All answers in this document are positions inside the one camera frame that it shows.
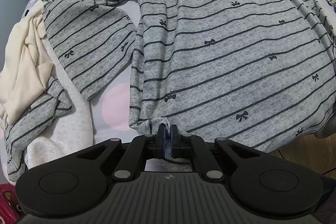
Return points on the grey striped bow top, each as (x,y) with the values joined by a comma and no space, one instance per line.
(258,72)

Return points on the magenta basket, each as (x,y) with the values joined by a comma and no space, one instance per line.
(10,209)

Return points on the light grey fleece garment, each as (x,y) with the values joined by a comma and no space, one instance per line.
(68,133)

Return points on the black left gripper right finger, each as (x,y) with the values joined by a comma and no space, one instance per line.
(195,149)

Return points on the cream white garment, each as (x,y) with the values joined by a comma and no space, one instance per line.
(27,66)

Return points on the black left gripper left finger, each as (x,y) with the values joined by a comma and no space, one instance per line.
(139,151)

